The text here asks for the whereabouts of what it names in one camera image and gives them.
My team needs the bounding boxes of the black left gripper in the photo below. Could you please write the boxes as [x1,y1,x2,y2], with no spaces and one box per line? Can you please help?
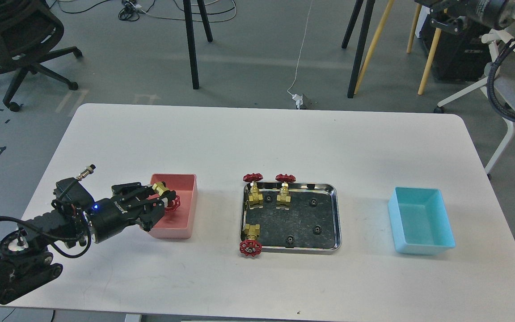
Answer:
[87,182,166,243]

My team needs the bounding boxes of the brass valve red handwheel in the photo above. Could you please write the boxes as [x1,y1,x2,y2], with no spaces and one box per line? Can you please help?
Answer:
[161,186,181,212]

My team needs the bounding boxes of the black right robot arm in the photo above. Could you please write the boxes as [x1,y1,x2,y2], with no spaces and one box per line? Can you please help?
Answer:
[416,0,515,122]

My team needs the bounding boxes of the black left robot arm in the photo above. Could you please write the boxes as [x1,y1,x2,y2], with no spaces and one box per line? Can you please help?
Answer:
[0,178,180,305]

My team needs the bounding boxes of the pink plastic box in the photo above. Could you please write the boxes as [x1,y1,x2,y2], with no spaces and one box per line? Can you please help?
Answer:
[148,174,198,239]

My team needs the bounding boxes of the brass valve back left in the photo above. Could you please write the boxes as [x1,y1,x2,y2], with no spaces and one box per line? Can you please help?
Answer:
[243,173,264,209]

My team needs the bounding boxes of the brass valve front left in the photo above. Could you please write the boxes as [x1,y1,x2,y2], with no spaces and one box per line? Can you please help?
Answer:
[239,224,262,257]

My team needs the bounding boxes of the brass valve back right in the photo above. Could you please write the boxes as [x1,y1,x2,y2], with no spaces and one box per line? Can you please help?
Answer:
[275,174,296,210]

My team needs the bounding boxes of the blue plastic box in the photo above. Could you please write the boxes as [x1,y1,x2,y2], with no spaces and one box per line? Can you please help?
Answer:
[388,186,456,255]

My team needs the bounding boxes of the shiny metal tray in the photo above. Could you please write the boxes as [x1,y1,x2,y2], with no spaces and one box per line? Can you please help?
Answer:
[241,181,342,253]

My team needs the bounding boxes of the black tripod leg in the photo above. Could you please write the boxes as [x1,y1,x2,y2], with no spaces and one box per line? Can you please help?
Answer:
[183,0,213,89]

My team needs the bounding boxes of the black office chair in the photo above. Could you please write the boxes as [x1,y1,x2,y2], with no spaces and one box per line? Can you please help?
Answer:
[0,0,82,112]

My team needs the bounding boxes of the black and yellow stand legs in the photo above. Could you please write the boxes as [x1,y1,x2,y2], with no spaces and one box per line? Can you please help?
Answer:
[341,0,446,99]

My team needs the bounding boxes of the black cabinet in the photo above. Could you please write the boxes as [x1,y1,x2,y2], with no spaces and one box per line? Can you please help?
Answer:
[431,22,492,82]

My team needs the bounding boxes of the white grey office chair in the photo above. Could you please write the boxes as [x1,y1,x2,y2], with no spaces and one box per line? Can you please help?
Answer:
[434,30,515,177]

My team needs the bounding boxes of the black camera module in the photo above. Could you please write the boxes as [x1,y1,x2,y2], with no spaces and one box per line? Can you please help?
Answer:
[51,164,96,210]

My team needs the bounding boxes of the white power adapter with cable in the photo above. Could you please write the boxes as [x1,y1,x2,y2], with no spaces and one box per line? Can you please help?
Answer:
[286,0,313,110]

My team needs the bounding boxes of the black floor cables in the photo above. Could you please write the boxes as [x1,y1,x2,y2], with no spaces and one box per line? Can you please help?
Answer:
[50,0,237,23]

